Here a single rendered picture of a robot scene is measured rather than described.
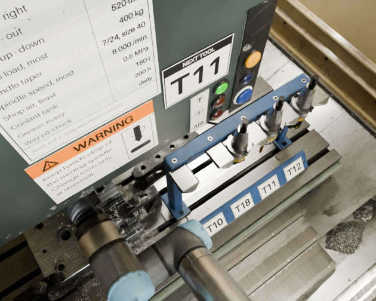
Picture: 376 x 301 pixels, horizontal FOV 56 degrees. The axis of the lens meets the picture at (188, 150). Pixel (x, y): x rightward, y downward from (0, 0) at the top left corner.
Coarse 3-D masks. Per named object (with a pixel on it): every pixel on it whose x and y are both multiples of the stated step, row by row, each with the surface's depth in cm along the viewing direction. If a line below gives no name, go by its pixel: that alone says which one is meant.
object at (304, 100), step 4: (308, 84) 88; (304, 88) 88; (308, 88) 87; (300, 92) 91; (304, 92) 89; (308, 92) 88; (312, 92) 88; (300, 96) 91; (304, 96) 89; (308, 96) 89; (312, 96) 89; (296, 100) 93; (300, 100) 91; (304, 100) 90; (308, 100) 90; (312, 100) 91; (296, 104) 93; (300, 104) 92; (304, 104) 91; (308, 104) 91; (304, 108) 92
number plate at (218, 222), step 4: (216, 216) 106; (220, 216) 107; (212, 220) 106; (216, 220) 107; (220, 220) 108; (224, 220) 108; (204, 224) 105; (208, 224) 106; (212, 224) 107; (216, 224) 107; (220, 224) 108; (224, 224) 109; (204, 228) 106; (208, 228) 106; (212, 228) 107; (216, 228) 108; (220, 228) 108; (208, 232) 107; (212, 232) 107
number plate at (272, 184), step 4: (272, 176) 113; (276, 176) 113; (268, 180) 112; (272, 180) 113; (276, 180) 114; (264, 184) 112; (268, 184) 113; (272, 184) 113; (276, 184) 114; (260, 188) 112; (264, 188) 112; (268, 188) 113; (272, 188) 114; (276, 188) 115; (260, 192) 112; (264, 192) 113; (268, 192) 114; (264, 196) 113
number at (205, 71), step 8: (216, 56) 41; (224, 56) 42; (200, 64) 40; (208, 64) 42; (216, 64) 43; (224, 64) 44; (192, 72) 41; (200, 72) 42; (208, 72) 43; (216, 72) 44; (192, 80) 42; (200, 80) 43; (208, 80) 44; (192, 88) 43
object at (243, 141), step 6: (240, 126) 82; (240, 132) 81; (246, 132) 81; (234, 138) 84; (240, 138) 83; (246, 138) 83; (234, 144) 86; (240, 144) 84; (246, 144) 85; (240, 150) 86
